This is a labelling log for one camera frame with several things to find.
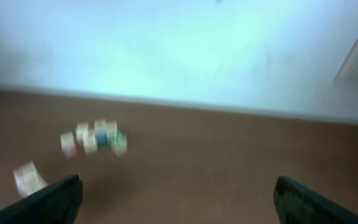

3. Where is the plain snake wooden block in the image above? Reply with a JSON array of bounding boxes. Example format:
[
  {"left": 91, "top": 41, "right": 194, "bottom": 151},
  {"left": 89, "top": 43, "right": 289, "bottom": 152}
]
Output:
[{"left": 83, "top": 130, "right": 98, "bottom": 154}]

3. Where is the blue H wooden block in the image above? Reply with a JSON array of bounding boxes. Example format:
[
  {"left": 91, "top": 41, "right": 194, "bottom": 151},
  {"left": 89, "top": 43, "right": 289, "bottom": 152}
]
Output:
[{"left": 13, "top": 161, "right": 48, "bottom": 198}]

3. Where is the green N wooden block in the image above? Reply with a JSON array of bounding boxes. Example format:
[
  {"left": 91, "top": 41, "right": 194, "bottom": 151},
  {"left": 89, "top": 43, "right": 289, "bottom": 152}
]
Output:
[{"left": 110, "top": 132, "right": 127, "bottom": 157}]

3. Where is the red Y wooden block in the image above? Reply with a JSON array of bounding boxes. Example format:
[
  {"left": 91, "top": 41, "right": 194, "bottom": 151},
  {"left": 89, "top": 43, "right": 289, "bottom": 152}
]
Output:
[{"left": 60, "top": 131, "right": 78, "bottom": 157}]

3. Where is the beige wall control panel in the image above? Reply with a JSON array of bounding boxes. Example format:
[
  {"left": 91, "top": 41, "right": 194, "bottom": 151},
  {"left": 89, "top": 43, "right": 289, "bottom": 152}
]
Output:
[{"left": 334, "top": 29, "right": 358, "bottom": 83}]

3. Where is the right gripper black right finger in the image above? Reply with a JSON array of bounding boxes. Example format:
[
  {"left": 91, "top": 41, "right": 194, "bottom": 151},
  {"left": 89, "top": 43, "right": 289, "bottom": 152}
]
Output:
[{"left": 273, "top": 175, "right": 358, "bottom": 224}]

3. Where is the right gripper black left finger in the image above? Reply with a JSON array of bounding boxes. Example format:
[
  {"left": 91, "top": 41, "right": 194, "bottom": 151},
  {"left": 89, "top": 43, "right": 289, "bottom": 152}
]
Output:
[{"left": 0, "top": 174, "right": 83, "bottom": 224}]

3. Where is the blue D wooden block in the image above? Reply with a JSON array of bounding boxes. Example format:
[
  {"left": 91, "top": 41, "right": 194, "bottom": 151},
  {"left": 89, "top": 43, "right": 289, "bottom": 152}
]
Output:
[{"left": 94, "top": 119, "right": 108, "bottom": 146}]

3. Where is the green-sided rear wooden block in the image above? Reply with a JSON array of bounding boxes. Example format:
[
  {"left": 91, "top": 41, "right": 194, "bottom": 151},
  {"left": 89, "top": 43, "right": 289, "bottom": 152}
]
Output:
[{"left": 106, "top": 121, "right": 118, "bottom": 139}]

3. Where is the red-sided wooden block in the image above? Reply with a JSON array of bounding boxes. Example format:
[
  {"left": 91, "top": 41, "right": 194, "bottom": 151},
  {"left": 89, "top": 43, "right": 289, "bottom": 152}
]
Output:
[{"left": 75, "top": 123, "right": 89, "bottom": 144}]

